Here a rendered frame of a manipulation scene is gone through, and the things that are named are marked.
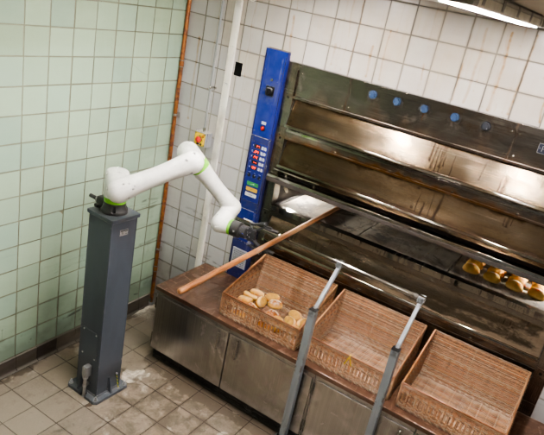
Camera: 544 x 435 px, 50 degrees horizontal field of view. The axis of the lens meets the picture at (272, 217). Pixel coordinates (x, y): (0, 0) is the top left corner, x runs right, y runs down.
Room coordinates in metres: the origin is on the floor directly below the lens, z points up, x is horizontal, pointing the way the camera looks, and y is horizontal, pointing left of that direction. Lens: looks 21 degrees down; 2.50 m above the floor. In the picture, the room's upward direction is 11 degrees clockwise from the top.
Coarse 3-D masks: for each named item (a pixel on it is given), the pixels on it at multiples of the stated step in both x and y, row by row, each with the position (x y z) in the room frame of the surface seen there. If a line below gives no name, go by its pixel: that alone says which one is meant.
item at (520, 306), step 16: (272, 208) 3.59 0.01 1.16; (288, 208) 3.60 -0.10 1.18; (320, 224) 3.42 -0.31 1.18; (352, 240) 3.31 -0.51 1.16; (368, 240) 3.32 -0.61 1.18; (384, 256) 3.21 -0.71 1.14; (400, 256) 3.17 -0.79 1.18; (432, 272) 3.07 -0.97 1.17; (464, 288) 2.98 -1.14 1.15; (480, 288) 2.95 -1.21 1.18; (512, 304) 2.85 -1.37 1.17
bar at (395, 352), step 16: (288, 240) 3.10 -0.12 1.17; (320, 256) 2.99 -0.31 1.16; (336, 272) 2.91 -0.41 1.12; (368, 272) 2.88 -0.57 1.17; (400, 288) 2.77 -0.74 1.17; (304, 336) 2.74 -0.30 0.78; (304, 352) 2.73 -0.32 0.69; (384, 384) 2.51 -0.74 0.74; (288, 400) 2.74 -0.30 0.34; (288, 416) 2.73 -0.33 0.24; (368, 432) 2.51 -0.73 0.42
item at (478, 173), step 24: (288, 120) 3.58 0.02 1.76; (312, 120) 3.52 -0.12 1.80; (336, 120) 3.47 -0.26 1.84; (360, 120) 3.41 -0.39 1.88; (336, 144) 3.40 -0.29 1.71; (360, 144) 3.34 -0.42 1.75; (384, 144) 3.29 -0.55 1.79; (408, 144) 3.24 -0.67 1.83; (432, 144) 3.20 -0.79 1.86; (408, 168) 3.20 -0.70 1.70; (432, 168) 3.13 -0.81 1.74; (456, 168) 3.09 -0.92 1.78; (480, 168) 3.05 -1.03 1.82; (504, 168) 3.00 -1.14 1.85; (504, 192) 2.95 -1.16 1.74; (528, 192) 2.91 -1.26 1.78
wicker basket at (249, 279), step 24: (264, 264) 3.52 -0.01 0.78; (288, 264) 3.45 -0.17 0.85; (240, 288) 3.31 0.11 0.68; (264, 288) 3.45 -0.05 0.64; (288, 288) 3.40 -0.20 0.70; (312, 288) 3.34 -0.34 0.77; (336, 288) 3.28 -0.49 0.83; (264, 312) 2.99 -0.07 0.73; (288, 312) 3.28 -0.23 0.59; (264, 336) 2.97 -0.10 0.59; (288, 336) 3.01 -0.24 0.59
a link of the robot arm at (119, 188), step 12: (180, 156) 2.88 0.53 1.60; (192, 156) 2.87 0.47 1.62; (156, 168) 2.84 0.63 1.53; (168, 168) 2.84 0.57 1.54; (180, 168) 2.85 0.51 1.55; (192, 168) 2.86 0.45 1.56; (108, 180) 2.81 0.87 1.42; (120, 180) 2.77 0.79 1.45; (132, 180) 2.78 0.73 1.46; (144, 180) 2.79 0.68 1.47; (156, 180) 2.81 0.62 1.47; (168, 180) 2.85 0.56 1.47; (108, 192) 2.74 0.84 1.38; (120, 192) 2.73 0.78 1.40; (132, 192) 2.76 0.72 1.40
